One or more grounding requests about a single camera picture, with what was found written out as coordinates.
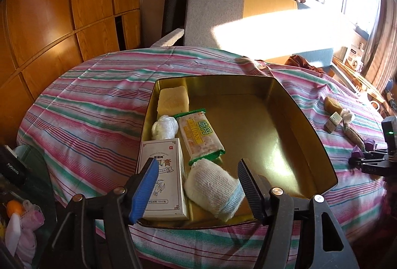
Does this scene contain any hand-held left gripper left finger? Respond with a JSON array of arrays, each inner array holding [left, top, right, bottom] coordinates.
[[39, 158, 160, 269]]

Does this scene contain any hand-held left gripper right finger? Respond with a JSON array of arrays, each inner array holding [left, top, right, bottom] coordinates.
[[237, 158, 360, 269]]

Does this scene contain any white ointment box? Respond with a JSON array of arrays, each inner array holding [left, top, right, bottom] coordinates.
[[136, 138, 190, 221]]

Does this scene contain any brown stick packet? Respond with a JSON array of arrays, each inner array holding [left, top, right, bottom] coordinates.
[[344, 123, 366, 148]]

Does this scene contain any white knitted glove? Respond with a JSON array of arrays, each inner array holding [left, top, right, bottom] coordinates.
[[184, 159, 245, 221]]

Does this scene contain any small green white box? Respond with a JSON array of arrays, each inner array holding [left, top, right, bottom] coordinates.
[[324, 112, 342, 134]]

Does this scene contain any gold metal tin box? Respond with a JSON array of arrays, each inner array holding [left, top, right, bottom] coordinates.
[[136, 75, 338, 229]]

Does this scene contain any yellow sponge cake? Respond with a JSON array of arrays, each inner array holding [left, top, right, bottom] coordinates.
[[158, 86, 190, 114], [324, 96, 344, 116]]

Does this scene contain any green edged cracker packet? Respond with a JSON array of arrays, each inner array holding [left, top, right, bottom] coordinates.
[[173, 108, 226, 166]]

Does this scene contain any light wooden bench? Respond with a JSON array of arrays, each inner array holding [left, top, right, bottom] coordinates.
[[332, 58, 397, 108]]

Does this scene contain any white printed carton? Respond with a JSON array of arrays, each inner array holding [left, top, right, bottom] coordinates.
[[344, 43, 365, 71]]

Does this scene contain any striped pink green bedsheet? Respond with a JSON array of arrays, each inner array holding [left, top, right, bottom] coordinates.
[[16, 46, 391, 269]]

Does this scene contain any pink hair roller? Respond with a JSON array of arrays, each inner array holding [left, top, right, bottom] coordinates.
[[20, 199, 45, 231]]

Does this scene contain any brown cloth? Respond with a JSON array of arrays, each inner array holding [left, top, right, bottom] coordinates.
[[285, 55, 325, 72]]

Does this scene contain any pink white cloth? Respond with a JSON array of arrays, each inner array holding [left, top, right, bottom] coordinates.
[[15, 227, 39, 265]]

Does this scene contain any orange fruit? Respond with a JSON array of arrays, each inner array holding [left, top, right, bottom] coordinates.
[[7, 200, 25, 216]]

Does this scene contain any black thermos bottle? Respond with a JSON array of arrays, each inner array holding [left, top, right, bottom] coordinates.
[[0, 145, 30, 187]]

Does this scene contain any white plastic case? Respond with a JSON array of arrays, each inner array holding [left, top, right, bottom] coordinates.
[[4, 213, 22, 257]]

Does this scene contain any grey yellow sofa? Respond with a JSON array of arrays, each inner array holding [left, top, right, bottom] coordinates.
[[150, 0, 357, 66]]

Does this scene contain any black rolled mat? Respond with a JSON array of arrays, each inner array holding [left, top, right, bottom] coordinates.
[[162, 0, 190, 40]]

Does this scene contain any wooden wardrobe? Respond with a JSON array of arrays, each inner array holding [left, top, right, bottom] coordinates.
[[0, 0, 143, 111]]

